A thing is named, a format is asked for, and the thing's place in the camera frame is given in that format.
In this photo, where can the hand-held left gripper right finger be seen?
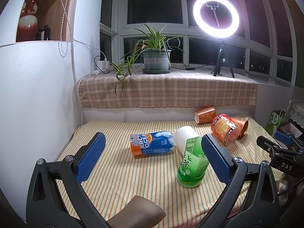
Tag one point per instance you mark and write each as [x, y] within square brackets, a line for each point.
[216, 161]

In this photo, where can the red orange-print cup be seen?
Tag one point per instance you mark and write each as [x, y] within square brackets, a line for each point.
[224, 129]

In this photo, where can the white cup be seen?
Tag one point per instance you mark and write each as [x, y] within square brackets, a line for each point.
[185, 136]

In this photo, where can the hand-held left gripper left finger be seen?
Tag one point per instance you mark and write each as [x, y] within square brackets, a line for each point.
[91, 156]

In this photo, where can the green tea bottle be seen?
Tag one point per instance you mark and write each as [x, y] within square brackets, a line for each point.
[191, 168]

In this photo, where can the black tripod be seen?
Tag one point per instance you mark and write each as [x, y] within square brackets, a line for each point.
[219, 57]

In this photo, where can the spider plant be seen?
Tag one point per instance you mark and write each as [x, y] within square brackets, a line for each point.
[152, 39]

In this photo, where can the green plant pot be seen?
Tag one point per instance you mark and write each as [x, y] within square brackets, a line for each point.
[156, 60]

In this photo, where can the dark bottle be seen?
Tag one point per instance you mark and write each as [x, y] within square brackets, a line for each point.
[45, 32]

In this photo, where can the white charger plugs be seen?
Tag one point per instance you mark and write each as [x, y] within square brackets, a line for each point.
[103, 64]

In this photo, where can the blue orange Arctic Ocean bottle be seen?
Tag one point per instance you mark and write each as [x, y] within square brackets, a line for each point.
[152, 144]

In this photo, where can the phone holder clamp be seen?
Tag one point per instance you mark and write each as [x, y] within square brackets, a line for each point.
[213, 5]

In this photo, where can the lace cloth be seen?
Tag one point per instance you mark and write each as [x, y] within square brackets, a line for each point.
[296, 112]

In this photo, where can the copper brown paper cup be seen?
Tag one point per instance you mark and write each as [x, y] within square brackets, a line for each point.
[242, 125]

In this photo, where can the plaid cloth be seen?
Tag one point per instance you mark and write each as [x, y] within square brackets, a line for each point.
[171, 90]

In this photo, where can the green paper bag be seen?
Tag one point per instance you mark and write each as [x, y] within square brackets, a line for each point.
[274, 122]

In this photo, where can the orange patterned paper cup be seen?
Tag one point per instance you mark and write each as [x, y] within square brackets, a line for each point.
[206, 115]

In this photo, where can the white power strip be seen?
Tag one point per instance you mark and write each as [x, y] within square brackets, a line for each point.
[98, 72]

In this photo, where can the white window frame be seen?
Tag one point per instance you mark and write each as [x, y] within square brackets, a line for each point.
[117, 16]

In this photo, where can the red and white vase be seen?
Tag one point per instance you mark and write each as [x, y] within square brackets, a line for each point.
[28, 21]

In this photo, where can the striped bed sheet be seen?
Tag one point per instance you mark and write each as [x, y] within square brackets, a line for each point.
[123, 171]

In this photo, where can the white cabinet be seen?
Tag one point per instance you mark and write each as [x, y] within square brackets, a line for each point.
[35, 99]

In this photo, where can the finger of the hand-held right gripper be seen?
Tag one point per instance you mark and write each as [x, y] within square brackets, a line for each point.
[283, 138]
[267, 145]

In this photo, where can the green pot saucer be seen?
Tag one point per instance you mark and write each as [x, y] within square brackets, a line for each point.
[156, 71]

